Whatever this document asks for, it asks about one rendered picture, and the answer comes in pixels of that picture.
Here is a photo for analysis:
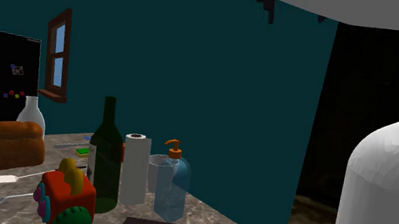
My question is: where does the grey cup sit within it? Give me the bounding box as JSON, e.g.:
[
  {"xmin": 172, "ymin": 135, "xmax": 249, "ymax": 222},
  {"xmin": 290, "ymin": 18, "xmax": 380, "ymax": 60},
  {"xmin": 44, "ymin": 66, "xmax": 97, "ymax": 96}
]
[{"xmin": 144, "ymin": 152, "xmax": 180, "ymax": 197}]

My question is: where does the blue soap dispenser orange pump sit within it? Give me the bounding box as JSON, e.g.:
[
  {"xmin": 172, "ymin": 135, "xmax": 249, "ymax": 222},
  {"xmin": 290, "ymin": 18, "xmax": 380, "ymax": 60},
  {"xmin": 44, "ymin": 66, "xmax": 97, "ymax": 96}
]
[{"xmin": 150, "ymin": 137, "xmax": 197, "ymax": 224}]

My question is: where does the white paper towel roll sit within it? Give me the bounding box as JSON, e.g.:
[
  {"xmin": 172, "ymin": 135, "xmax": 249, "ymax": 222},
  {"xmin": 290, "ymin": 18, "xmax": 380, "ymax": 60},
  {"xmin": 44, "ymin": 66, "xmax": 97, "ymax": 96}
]
[{"xmin": 116, "ymin": 131, "xmax": 155, "ymax": 208}]

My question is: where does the brown framed window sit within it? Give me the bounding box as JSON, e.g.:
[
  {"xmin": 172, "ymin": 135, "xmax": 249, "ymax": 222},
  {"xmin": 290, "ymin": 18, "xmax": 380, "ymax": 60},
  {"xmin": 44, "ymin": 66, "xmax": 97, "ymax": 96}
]
[{"xmin": 35, "ymin": 5, "xmax": 80, "ymax": 105}]

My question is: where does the dark green wine bottle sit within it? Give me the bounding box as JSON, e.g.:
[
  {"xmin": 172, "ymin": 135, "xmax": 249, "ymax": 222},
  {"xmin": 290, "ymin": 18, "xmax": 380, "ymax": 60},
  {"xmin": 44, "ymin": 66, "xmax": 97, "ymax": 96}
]
[{"xmin": 79, "ymin": 94, "xmax": 132, "ymax": 217}]

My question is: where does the green and yellow sponge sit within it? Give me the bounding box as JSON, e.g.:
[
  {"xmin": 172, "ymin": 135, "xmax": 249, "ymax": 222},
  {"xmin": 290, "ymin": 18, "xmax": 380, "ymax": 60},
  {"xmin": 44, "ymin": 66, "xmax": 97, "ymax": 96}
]
[{"xmin": 74, "ymin": 145, "xmax": 91, "ymax": 160}]

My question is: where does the white vase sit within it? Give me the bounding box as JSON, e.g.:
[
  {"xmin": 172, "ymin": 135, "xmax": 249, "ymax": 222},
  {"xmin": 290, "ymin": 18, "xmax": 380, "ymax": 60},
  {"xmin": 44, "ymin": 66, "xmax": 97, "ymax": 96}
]
[{"xmin": 13, "ymin": 94, "xmax": 51, "ymax": 141}]

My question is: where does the red toy with coloured wheels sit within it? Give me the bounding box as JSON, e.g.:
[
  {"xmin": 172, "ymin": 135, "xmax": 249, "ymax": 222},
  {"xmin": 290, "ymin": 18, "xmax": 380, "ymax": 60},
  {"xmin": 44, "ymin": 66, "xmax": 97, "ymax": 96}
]
[{"xmin": 29, "ymin": 153, "xmax": 103, "ymax": 224}]

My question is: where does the brown bread loaf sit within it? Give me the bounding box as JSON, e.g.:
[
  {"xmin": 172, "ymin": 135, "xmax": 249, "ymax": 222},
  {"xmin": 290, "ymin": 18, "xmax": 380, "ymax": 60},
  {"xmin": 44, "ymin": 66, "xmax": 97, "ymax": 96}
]
[{"xmin": 0, "ymin": 117, "xmax": 50, "ymax": 183}]

